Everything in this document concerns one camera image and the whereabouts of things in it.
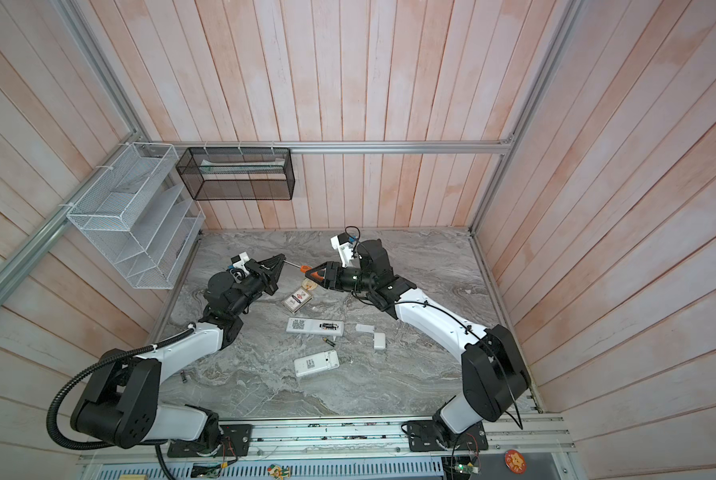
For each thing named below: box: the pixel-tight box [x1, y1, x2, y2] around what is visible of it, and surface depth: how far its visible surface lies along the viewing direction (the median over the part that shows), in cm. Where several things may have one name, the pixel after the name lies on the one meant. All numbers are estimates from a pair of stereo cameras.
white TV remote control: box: [286, 317, 345, 336], surface depth 94 cm
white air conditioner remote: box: [294, 350, 340, 377], surface depth 87 cm
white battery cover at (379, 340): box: [374, 332, 386, 349], surface depth 92 cm
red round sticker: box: [504, 449, 527, 474], surface depth 72 cm
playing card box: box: [281, 287, 313, 314], surface depth 100 cm
